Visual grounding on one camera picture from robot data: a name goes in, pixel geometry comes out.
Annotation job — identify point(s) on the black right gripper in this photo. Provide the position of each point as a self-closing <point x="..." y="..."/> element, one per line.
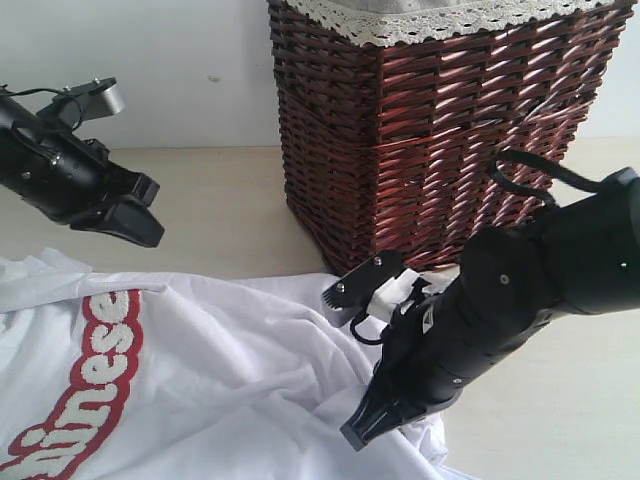
<point x="424" y="366"/>

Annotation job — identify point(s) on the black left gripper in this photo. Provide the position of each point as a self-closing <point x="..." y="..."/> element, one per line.
<point x="79" y="180"/>

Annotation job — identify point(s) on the white t-shirt with red logo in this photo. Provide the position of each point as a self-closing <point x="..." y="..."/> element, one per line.
<point x="180" y="376"/>

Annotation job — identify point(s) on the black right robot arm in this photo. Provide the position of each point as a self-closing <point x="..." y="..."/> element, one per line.
<point x="582" y="259"/>

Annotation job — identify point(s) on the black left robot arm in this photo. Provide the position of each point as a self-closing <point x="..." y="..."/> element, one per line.
<point x="27" y="144"/>

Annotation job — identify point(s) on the dark brown wicker basket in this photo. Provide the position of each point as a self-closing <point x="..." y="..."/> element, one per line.
<point x="388" y="147"/>

